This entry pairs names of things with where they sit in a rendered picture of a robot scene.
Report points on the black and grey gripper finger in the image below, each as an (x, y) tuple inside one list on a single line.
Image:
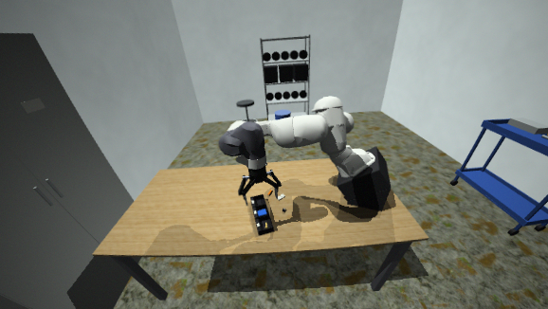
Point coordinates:
[(243, 190), (272, 183)]

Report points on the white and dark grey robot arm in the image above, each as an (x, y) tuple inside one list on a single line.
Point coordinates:
[(247, 141)]

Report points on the black rack of bins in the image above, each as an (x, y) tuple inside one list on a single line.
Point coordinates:
[(258, 202)]

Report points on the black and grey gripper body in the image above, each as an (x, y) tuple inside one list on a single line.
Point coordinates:
[(257, 173)]

